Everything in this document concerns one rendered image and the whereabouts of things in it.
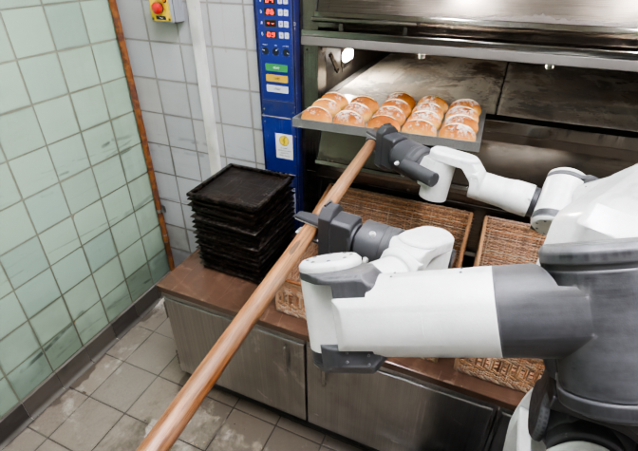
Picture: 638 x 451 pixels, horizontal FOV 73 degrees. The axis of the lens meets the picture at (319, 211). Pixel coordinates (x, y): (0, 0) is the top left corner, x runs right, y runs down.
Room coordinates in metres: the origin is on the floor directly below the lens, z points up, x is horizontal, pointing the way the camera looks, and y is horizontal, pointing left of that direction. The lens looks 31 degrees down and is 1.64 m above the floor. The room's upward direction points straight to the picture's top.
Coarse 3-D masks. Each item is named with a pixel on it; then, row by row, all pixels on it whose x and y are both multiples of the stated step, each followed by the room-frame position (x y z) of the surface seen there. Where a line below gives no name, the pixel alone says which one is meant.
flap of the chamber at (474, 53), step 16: (368, 48) 1.33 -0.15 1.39; (384, 48) 1.31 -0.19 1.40; (400, 48) 1.30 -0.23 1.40; (416, 48) 1.28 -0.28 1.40; (432, 48) 1.26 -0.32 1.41; (448, 48) 1.24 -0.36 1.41; (464, 48) 1.23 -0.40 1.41; (544, 64) 1.15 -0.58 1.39; (560, 64) 1.13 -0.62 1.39; (576, 64) 1.12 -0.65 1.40; (592, 64) 1.10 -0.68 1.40; (608, 64) 1.09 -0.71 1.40; (624, 64) 1.08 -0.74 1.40
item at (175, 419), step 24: (360, 168) 0.94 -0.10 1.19; (336, 192) 0.80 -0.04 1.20; (288, 264) 0.56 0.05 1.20; (264, 288) 0.50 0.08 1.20; (240, 312) 0.45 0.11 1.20; (240, 336) 0.41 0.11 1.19; (216, 360) 0.37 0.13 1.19; (192, 384) 0.33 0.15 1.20; (168, 408) 0.30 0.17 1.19; (192, 408) 0.31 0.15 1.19; (168, 432) 0.28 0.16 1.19
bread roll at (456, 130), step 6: (444, 126) 1.14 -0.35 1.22; (450, 126) 1.13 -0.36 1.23; (456, 126) 1.12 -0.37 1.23; (462, 126) 1.12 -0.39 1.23; (468, 126) 1.13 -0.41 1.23; (444, 132) 1.13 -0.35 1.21; (450, 132) 1.12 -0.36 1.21; (456, 132) 1.11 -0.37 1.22; (462, 132) 1.11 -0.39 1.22; (468, 132) 1.11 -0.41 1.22; (474, 132) 1.12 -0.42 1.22; (450, 138) 1.11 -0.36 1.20; (456, 138) 1.10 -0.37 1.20; (462, 138) 1.10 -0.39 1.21; (468, 138) 1.10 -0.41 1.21; (474, 138) 1.11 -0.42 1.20
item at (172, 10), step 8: (152, 0) 1.74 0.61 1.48; (160, 0) 1.72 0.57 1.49; (168, 0) 1.71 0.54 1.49; (176, 0) 1.74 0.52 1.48; (168, 8) 1.71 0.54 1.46; (176, 8) 1.74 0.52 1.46; (152, 16) 1.74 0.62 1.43; (160, 16) 1.73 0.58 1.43; (168, 16) 1.71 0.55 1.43; (176, 16) 1.73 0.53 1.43
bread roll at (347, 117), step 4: (340, 112) 1.25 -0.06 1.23; (344, 112) 1.24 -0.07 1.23; (348, 112) 1.23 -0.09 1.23; (352, 112) 1.23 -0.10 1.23; (356, 112) 1.24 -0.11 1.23; (336, 116) 1.25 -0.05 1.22; (340, 116) 1.24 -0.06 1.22; (344, 116) 1.23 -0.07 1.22; (348, 116) 1.22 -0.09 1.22; (352, 116) 1.22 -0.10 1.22; (356, 116) 1.22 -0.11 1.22; (360, 116) 1.23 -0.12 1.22; (336, 120) 1.24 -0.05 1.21; (340, 120) 1.23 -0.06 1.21; (344, 120) 1.22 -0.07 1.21; (348, 120) 1.22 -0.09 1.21; (352, 120) 1.22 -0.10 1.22; (356, 120) 1.22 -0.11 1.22; (360, 120) 1.22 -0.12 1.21; (348, 124) 1.21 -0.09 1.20; (352, 124) 1.21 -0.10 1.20; (356, 124) 1.21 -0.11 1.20; (360, 124) 1.21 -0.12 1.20; (364, 124) 1.22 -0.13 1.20
